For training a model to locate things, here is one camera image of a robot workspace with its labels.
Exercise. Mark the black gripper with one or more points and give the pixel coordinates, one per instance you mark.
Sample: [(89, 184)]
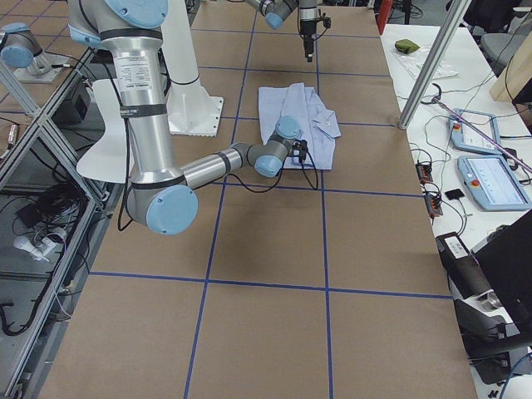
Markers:
[(307, 30)]

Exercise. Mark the light blue striped shirt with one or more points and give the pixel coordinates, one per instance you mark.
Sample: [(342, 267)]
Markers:
[(318, 125)]

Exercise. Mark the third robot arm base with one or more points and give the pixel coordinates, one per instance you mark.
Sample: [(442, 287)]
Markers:
[(21, 51)]

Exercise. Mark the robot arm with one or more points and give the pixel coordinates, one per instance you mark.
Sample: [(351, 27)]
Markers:
[(160, 194), (276, 12)]

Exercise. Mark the green cloth pouch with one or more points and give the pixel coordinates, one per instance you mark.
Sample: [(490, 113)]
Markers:
[(406, 46)]

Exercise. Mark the reacher grabber tool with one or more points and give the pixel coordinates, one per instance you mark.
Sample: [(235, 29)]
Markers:
[(457, 117)]

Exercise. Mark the teach pendant far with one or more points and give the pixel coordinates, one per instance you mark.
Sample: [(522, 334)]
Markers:
[(466, 139)]

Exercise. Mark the teach pendant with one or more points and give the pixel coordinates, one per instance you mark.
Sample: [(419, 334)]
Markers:
[(492, 184), (466, 139)]

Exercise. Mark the black small device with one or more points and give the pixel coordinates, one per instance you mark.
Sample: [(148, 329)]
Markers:
[(455, 194)]

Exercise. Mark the white plastic chair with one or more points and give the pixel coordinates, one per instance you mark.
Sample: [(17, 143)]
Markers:
[(106, 159)]

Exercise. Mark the teach pendant near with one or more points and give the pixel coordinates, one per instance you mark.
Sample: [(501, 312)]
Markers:
[(492, 184)]

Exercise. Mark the black monitor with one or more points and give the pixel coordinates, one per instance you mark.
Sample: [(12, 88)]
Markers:
[(506, 263)]

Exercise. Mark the white power strip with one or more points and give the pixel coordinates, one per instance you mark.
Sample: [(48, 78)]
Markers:
[(40, 251)]

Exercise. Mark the aluminium frame post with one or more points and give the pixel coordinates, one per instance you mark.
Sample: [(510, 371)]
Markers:
[(438, 49)]

